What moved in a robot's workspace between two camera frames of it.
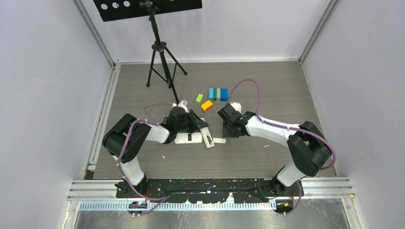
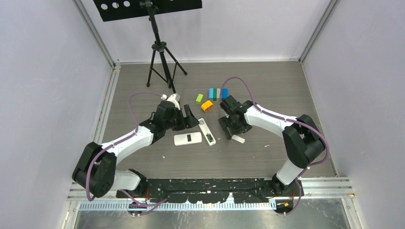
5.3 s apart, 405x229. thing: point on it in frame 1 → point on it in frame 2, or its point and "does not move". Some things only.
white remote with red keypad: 186,138 does not move
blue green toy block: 220,94 does not move
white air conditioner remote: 207,136 does not move
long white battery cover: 220,140 → 238,139
